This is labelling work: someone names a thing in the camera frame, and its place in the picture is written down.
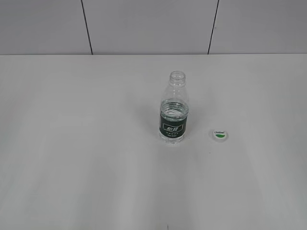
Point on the clear green-label water bottle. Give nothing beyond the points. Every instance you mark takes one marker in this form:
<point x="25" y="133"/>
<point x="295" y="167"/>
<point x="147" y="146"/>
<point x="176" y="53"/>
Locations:
<point x="174" y="109"/>

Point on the white green bottle cap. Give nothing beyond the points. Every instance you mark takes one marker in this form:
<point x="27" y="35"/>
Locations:
<point x="219" y="136"/>

